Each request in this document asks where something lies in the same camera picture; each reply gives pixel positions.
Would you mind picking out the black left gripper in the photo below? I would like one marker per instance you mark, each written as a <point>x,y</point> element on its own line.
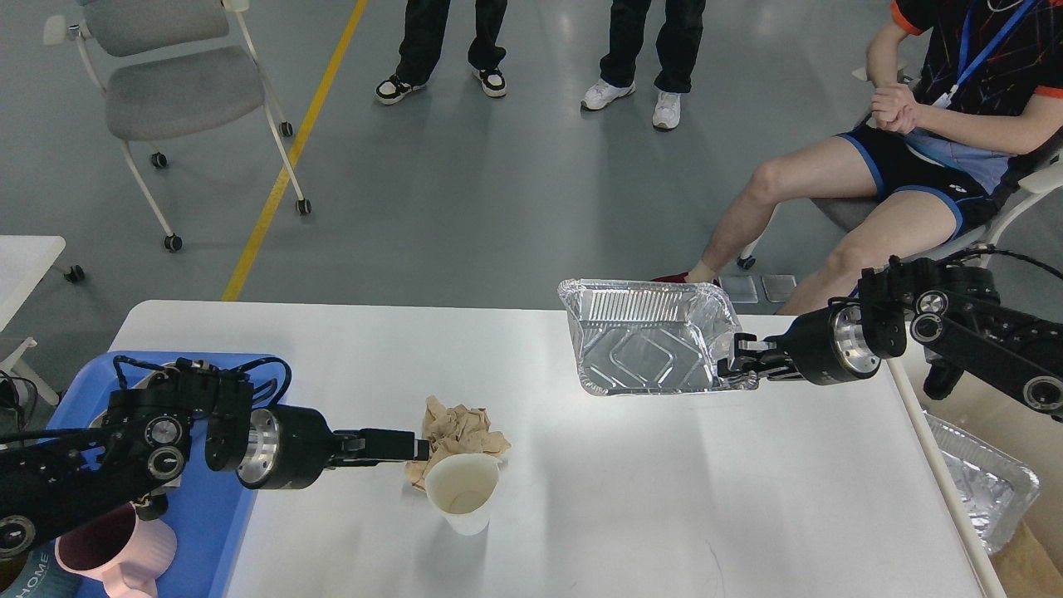
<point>289,447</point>

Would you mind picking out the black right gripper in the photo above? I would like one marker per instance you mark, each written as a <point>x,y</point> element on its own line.
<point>824,347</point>

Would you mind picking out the brown paper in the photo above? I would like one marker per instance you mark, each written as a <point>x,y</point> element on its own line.
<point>452,430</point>

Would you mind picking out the white paper cup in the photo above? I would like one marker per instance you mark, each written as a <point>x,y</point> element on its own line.
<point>461,487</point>

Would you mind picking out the aluminium foil tray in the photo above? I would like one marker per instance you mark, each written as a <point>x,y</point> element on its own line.
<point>649,338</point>

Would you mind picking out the pink ribbed mug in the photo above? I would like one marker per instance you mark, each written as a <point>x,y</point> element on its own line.
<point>125,553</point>

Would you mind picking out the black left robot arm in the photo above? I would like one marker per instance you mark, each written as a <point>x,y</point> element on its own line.
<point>55,481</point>

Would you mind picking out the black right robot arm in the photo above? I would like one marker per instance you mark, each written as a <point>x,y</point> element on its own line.
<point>951,309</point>

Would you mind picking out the blue plastic tray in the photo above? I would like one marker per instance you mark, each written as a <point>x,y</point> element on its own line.
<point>208,511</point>

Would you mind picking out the white chair under person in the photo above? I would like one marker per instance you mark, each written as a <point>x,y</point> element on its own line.
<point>1028,180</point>

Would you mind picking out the foil tray in bin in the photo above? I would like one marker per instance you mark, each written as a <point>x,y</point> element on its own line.
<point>996,489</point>

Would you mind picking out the dark blue home mug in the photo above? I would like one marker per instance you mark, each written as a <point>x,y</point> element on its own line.
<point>42,576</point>

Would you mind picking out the seated person in shorts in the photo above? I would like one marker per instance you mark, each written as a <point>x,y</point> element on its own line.
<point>961,89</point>

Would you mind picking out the white side table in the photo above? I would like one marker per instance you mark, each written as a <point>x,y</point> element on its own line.
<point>25,260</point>

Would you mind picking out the grey rolling chair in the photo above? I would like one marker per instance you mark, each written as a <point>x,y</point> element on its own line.
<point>177,96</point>

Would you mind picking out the standing person black-white sneakers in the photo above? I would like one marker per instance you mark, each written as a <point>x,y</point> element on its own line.
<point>425,23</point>

